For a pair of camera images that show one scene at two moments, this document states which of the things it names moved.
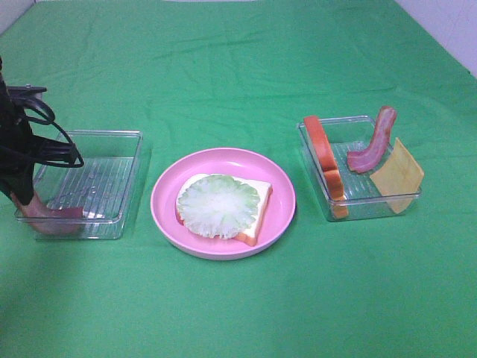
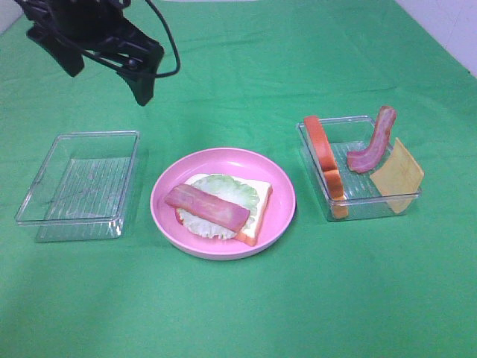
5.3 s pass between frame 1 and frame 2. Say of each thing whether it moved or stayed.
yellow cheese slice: stayed
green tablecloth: stayed
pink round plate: stayed
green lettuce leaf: stayed
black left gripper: moved
